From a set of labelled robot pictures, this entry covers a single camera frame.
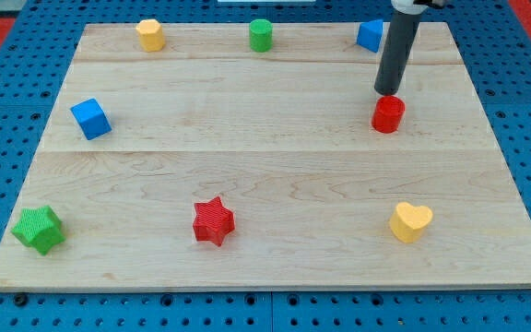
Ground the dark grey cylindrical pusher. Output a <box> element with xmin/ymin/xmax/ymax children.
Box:
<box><xmin>374</xmin><ymin>9</ymin><xmax>420</xmax><ymax>96</ymax></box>

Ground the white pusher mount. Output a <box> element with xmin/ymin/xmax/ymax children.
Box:
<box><xmin>391</xmin><ymin>0</ymin><xmax>445</xmax><ymax>14</ymax></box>

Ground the yellow heart block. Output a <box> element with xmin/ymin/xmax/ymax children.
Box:
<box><xmin>389</xmin><ymin>202</ymin><xmax>433</xmax><ymax>243</ymax></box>

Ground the blue triangle block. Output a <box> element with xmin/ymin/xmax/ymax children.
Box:
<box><xmin>356</xmin><ymin>19</ymin><xmax>384</xmax><ymax>53</ymax></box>

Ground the red cylinder block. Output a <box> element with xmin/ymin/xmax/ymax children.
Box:
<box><xmin>372</xmin><ymin>95</ymin><xmax>406</xmax><ymax>134</ymax></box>

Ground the green cylinder block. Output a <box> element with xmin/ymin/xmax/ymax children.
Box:
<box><xmin>249</xmin><ymin>18</ymin><xmax>273</xmax><ymax>53</ymax></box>

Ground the wooden board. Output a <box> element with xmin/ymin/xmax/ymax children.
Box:
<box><xmin>0</xmin><ymin>22</ymin><xmax>531</xmax><ymax>293</ymax></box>

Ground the yellow hexagon block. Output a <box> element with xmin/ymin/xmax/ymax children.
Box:
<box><xmin>136</xmin><ymin>18</ymin><xmax>166</xmax><ymax>53</ymax></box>

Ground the red star block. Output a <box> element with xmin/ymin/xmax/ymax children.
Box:
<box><xmin>193</xmin><ymin>196</ymin><xmax>235</xmax><ymax>246</ymax></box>

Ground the blue cube block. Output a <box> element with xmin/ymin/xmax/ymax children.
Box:
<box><xmin>70</xmin><ymin>99</ymin><xmax>112</xmax><ymax>140</ymax></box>

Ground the green star block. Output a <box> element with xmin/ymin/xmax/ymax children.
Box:
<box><xmin>11</xmin><ymin>206</ymin><xmax>65</xmax><ymax>255</ymax></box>

